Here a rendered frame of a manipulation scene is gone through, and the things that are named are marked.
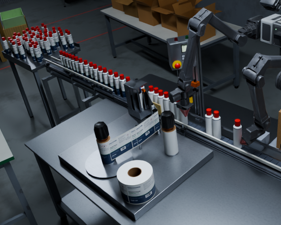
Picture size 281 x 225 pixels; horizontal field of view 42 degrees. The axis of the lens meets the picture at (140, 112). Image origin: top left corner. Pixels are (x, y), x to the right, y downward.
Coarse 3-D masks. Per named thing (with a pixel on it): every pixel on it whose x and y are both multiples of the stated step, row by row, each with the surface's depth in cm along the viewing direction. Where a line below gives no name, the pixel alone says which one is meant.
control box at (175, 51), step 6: (180, 36) 236; (168, 42) 231; (174, 42) 229; (180, 42) 229; (186, 42) 229; (168, 48) 235; (174, 48) 230; (180, 48) 230; (168, 54) 241; (174, 54) 232; (180, 54) 232; (174, 60) 234; (180, 60) 234
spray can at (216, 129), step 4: (216, 112) 226; (216, 116) 227; (212, 120) 230; (216, 120) 227; (220, 120) 229; (216, 124) 229; (220, 124) 230; (216, 128) 231; (220, 128) 232; (216, 132) 232; (220, 132) 233; (216, 136) 234; (220, 136) 235
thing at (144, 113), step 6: (126, 90) 264; (132, 90) 260; (138, 90) 259; (126, 96) 268; (132, 96) 263; (138, 96) 261; (132, 102) 269; (138, 102) 268; (132, 108) 271; (138, 108) 270; (144, 108) 269; (132, 114) 273; (138, 114) 267; (144, 114) 269
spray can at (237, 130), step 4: (236, 120) 216; (236, 124) 216; (236, 128) 217; (240, 128) 217; (236, 132) 218; (240, 132) 218; (236, 136) 220; (240, 136) 220; (236, 140) 222; (236, 144) 223; (240, 144) 223; (240, 148) 225
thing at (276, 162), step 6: (120, 96) 302; (180, 126) 255; (192, 126) 252; (198, 126) 251; (192, 132) 248; (204, 132) 245; (222, 138) 237; (234, 150) 225; (246, 150) 223; (252, 150) 223; (246, 156) 219; (258, 156) 218; (264, 156) 217; (258, 162) 213; (276, 162) 211; (270, 168) 208
